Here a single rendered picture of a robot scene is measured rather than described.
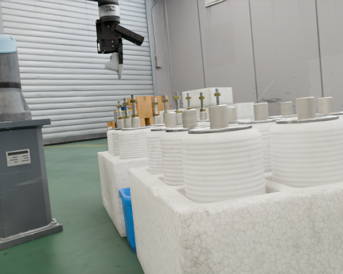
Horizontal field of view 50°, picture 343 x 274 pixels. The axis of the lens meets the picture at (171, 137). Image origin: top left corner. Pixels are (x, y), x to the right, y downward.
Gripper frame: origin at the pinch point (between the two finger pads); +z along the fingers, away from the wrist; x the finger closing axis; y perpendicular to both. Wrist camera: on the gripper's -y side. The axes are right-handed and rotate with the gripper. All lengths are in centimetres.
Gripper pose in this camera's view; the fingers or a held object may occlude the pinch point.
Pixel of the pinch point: (121, 75)
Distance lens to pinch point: 136.8
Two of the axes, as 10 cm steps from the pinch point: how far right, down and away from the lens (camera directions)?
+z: 0.9, 9.9, 0.5
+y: -9.5, 1.0, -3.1
